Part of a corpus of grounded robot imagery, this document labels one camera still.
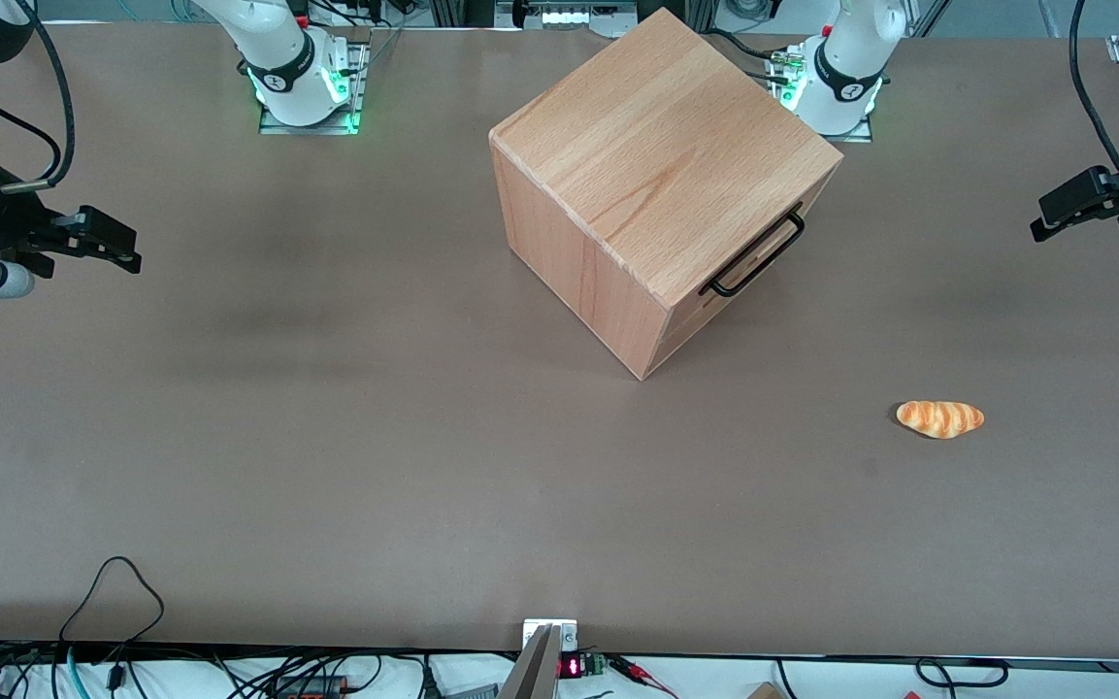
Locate wooden drawer with black handle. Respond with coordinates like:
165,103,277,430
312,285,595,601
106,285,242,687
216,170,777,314
668,163,843,336

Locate light wooden drawer cabinet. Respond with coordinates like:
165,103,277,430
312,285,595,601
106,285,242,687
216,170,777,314
488,7,844,382

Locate orange striped toy bread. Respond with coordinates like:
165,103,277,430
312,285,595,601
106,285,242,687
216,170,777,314
896,400,986,441

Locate red and black device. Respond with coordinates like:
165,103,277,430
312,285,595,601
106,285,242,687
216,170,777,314
272,674,348,699

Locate white device with lights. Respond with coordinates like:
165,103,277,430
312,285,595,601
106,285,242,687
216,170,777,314
495,0,640,41

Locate red and black clip leads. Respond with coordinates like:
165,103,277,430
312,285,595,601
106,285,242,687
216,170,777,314
606,654,678,699

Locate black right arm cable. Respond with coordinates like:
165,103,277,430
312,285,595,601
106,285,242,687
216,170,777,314
0,0,78,192
0,62,65,185

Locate thin black looped cable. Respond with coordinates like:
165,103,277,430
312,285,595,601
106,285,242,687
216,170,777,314
58,555,166,648

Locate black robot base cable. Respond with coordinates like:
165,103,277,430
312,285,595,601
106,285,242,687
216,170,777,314
707,28,795,84

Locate black coiled cable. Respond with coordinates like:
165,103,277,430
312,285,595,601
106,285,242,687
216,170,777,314
915,657,1010,689

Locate white metal bracket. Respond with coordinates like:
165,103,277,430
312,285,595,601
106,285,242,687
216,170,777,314
521,617,580,652

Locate aluminium camera mount bar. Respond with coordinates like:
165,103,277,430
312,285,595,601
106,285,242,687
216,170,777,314
498,624,561,699

